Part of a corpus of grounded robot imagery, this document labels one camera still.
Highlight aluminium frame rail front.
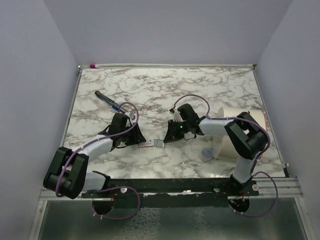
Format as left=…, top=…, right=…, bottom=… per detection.
left=38, top=176, right=305, bottom=201

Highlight purple cable right base loop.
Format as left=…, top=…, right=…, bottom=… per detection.
left=231, top=171, right=280, bottom=217

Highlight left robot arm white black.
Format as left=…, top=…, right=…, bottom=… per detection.
left=43, top=113, right=146, bottom=199

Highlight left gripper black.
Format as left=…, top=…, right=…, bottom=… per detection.
left=120, top=122, right=146, bottom=146

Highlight blue stapler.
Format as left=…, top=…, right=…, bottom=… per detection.
left=94, top=91, right=132, bottom=114

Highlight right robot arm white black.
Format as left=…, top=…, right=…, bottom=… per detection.
left=163, top=103, right=270, bottom=196

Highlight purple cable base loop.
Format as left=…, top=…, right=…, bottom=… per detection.
left=91, top=186, right=141, bottom=221
left=231, top=171, right=280, bottom=217

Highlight purple cable left base loop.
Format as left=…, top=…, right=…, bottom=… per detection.
left=91, top=186, right=141, bottom=221

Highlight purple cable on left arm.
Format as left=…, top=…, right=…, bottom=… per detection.
left=55, top=102, right=139, bottom=198

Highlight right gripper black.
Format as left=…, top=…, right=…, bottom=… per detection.
left=163, top=119, right=190, bottom=144

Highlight red white staple box sleeve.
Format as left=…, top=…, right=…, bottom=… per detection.
left=138, top=139, right=154, bottom=148

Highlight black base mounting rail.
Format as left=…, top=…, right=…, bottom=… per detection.
left=81, top=177, right=259, bottom=209

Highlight large white paper roll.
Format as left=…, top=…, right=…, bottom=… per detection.
left=211, top=106, right=266, bottom=161

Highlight staple box tray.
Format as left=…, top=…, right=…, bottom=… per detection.
left=153, top=139, right=165, bottom=148

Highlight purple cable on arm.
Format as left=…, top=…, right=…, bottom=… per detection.
left=172, top=94, right=272, bottom=176
left=55, top=102, right=139, bottom=198

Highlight clear jar of paper clips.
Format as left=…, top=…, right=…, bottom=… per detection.
left=200, top=147, right=214, bottom=162

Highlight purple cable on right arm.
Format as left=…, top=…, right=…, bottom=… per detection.
left=172, top=94, right=272, bottom=176

